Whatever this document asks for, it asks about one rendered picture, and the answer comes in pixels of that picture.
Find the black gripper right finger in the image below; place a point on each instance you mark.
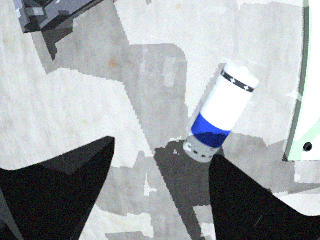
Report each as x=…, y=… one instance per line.
x=244, y=210

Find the grey cylindrical battery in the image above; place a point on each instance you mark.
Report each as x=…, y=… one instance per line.
x=223, y=107

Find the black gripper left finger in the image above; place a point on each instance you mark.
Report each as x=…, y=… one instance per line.
x=52, y=200

